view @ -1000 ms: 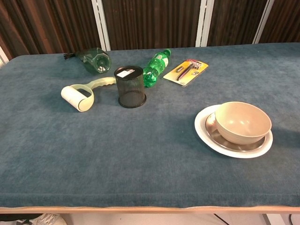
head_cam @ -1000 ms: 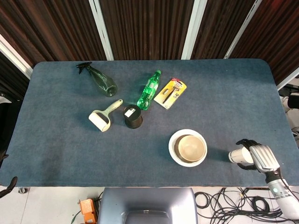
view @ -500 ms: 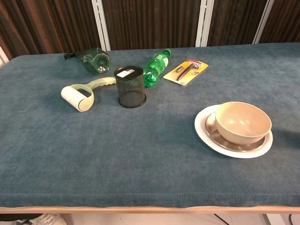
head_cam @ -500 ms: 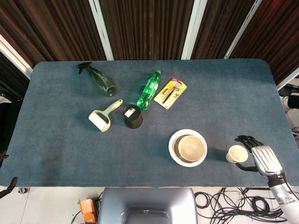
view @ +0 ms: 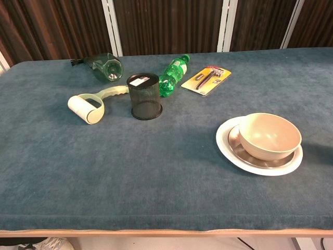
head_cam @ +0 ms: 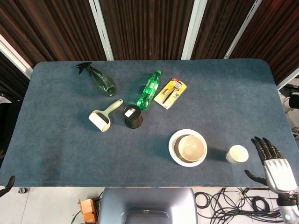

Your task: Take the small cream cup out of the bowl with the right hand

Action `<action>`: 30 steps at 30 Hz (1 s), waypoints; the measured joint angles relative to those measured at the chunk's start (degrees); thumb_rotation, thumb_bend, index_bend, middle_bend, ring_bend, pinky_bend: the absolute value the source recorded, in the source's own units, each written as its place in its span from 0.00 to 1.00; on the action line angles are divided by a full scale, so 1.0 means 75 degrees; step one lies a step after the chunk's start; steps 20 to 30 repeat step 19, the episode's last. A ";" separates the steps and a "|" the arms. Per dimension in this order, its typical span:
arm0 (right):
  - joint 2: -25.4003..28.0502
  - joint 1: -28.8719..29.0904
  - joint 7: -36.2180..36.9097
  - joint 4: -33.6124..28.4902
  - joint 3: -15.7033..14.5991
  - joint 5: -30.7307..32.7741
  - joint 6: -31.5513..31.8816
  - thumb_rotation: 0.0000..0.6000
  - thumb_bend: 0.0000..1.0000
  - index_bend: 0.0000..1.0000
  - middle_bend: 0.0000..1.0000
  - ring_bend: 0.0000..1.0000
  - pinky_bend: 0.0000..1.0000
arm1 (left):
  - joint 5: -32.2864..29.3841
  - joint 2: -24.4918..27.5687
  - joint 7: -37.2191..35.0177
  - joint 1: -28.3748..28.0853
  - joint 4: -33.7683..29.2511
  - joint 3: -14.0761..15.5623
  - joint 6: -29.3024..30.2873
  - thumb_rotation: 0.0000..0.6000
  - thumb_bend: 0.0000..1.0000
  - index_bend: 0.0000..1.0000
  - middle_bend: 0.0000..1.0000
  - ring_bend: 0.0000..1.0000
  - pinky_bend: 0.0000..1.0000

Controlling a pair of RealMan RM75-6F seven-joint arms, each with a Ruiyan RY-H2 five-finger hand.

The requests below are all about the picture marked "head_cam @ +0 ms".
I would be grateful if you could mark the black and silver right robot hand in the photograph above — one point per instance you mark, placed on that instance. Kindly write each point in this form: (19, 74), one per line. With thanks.
(279, 172)

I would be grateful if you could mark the white paper cup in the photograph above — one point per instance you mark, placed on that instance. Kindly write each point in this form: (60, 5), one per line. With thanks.
(237, 154)

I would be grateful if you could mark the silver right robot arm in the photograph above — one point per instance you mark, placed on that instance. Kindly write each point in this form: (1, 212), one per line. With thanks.
(288, 210)

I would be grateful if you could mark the beige bowl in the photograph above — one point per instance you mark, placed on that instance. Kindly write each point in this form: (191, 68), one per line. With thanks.
(192, 149)

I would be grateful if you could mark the white plate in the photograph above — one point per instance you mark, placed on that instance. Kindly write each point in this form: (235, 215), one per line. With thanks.
(172, 151)

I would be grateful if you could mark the white and grey machine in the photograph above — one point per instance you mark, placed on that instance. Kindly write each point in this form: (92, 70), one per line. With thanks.
(290, 102)

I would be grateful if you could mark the yellow razor blister pack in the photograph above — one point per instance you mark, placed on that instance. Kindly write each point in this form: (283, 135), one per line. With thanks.
(170, 93)

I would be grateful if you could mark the green plastic soda bottle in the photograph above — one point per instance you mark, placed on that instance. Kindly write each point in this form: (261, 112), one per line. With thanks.
(148, 92)

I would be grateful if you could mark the black mesh pen holder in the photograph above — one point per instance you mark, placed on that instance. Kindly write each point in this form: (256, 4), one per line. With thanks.
(133, 119)

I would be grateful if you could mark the cream lint roller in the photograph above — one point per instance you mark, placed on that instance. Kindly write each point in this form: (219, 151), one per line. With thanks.
(99, 121)

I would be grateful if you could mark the orange box device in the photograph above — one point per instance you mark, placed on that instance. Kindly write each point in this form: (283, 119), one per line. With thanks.
(87, 210)

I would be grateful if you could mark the dark green spray bottle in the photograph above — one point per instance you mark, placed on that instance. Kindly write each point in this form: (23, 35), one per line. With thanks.
(104, 81)

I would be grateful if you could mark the blue tablecloth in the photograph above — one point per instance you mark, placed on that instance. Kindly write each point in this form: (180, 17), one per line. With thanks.
(70, 151)

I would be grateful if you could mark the caster wheel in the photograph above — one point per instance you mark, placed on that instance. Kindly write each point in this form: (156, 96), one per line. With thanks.
(23, 190)

